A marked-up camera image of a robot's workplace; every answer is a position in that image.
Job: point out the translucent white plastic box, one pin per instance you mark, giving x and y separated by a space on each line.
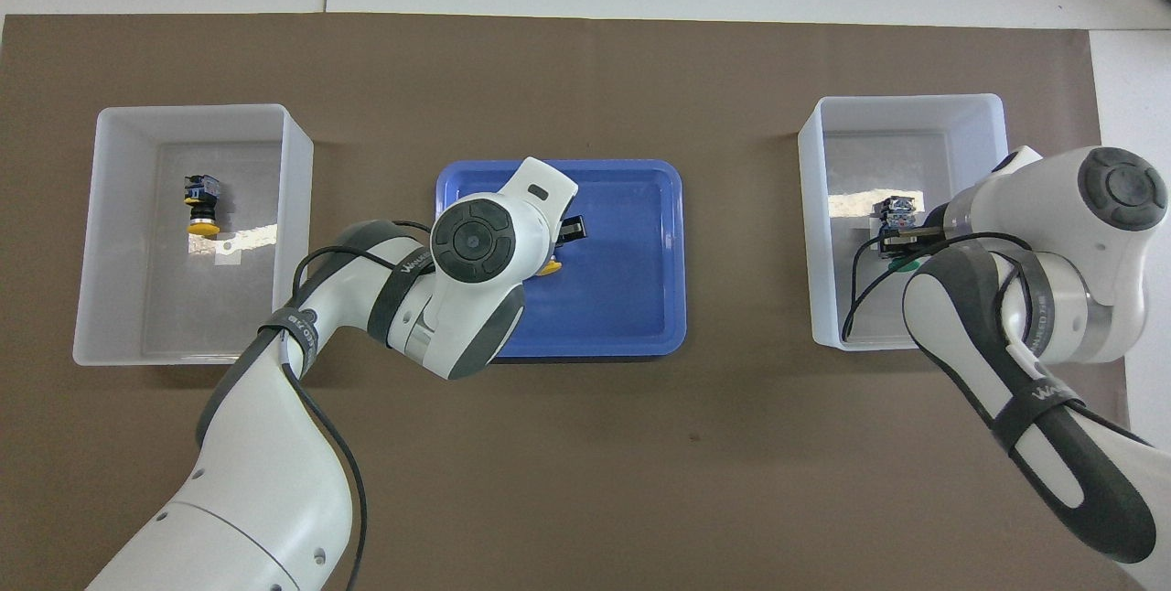
897 161
119 316

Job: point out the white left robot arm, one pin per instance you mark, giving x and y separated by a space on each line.
274 481

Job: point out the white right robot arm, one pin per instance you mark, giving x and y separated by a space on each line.
1052 207

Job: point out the yellow push button switch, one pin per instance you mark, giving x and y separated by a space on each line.
201 193
551 270

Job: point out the green push button switch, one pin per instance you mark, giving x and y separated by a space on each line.
906 267
898 207

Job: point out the brown paper table mat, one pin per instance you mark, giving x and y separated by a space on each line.
640 481

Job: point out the blue plastic tray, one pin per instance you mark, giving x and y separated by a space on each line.
631 298

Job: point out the white paper label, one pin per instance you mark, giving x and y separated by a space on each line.
226 259

